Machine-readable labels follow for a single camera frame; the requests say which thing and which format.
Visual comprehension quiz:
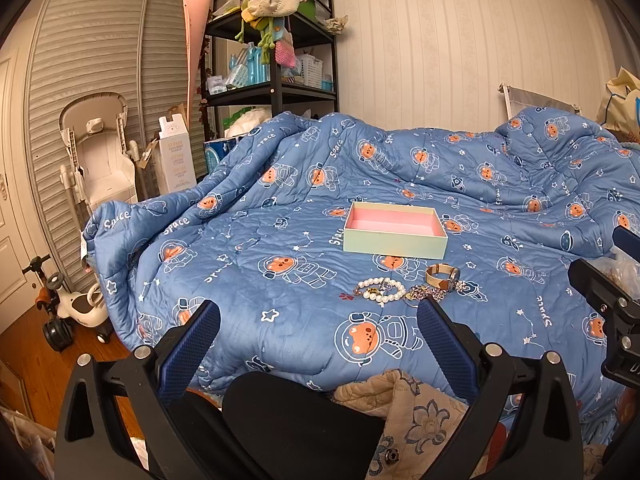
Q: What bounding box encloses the white pearl bracelet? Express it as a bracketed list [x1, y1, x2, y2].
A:
[354, 276, 408, 305]

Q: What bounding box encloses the black metal shelf rack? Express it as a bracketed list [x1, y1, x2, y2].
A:
[200, 0, 340, 141]

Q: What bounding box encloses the pink long board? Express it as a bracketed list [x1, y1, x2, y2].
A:
[182, 0, 210, 113]

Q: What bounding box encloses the pink mesh pouch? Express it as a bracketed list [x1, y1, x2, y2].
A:
[274, 39, 296, 68]

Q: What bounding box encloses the cream patterned tote bag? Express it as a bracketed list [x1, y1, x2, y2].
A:
[597, 67, 640, 143]

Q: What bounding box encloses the black clothed knee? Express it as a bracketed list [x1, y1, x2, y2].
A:
[222, 372, 385, 479]

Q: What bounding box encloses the beige floral quilted blanket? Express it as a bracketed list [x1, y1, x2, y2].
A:
[333, 370, 468, 479]

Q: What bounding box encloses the white carton box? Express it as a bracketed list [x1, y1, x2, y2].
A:
[154, 114, 196, 194]

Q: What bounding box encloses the blue space print quilt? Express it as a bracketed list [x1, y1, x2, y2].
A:
[82, 107, 639, 443]

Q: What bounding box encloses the rose gold wristwatch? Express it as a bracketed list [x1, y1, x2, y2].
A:
[425, 262, 460, 292]

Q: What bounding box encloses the pale green pink-lined box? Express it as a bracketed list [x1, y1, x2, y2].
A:
[343, 202, 448, 260]

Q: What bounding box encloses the white storage basket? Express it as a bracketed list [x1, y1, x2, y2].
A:
[297, 54, 323, 89]

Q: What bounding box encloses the blue tissue pack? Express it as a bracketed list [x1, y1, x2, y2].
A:
[204, 136, 240, 174]

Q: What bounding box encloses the white baby high chair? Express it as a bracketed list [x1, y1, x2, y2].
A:
[58, 92, 139, 230]

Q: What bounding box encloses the white panel door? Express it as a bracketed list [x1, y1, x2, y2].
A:
[0, 58, 39, 332]

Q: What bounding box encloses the white toddler ride-on scooter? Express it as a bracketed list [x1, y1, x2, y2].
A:
[22, 255, 113, 352]

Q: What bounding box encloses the white folding rack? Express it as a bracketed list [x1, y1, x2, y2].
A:
[498, 84, 582, 119]

